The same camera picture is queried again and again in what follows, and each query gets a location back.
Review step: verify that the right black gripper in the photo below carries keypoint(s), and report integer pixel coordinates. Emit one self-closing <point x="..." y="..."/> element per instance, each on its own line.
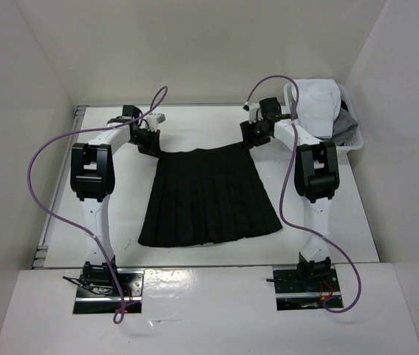
<point x="247" y="130"/>

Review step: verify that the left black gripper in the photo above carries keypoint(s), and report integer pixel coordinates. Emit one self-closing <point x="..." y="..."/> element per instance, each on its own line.
<point x="154" y="147"/>

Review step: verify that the black skirt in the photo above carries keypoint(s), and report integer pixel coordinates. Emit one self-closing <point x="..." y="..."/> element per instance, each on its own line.
<point x="207" y="196"/>

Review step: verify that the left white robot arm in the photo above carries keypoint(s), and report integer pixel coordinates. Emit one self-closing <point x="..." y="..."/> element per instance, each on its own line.
<point x="92" y="179"/>

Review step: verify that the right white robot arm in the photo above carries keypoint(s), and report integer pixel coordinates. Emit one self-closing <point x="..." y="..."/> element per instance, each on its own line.
<point x="314" y="164"/>

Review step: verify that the white skirt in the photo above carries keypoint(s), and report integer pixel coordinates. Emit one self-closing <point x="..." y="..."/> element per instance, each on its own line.
<point x="318" y="106"/>

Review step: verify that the grey skirt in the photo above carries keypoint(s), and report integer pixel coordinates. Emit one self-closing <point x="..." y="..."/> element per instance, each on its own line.
<point x="344" y="126"/>

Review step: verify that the white plastic basket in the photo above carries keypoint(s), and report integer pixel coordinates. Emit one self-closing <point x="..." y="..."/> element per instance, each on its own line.
<point x="356" y="141"/>

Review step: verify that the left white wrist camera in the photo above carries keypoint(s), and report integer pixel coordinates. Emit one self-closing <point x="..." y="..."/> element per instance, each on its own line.
<point x="153" y="120"/>

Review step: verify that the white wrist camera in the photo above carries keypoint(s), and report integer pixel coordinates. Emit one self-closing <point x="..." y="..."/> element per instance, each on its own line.
<point x="253" y="110"/>
<point x="153" y="120"/>

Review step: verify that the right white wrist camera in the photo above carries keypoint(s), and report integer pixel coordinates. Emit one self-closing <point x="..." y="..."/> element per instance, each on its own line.
<point x="253" y="110"/>

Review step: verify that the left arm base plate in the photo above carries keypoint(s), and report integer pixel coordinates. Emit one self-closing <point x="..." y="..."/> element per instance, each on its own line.
<point x="101" y="297"/>

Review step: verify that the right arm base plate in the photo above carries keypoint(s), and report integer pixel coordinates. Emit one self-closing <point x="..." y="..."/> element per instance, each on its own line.
<point x="291" y="293"/>

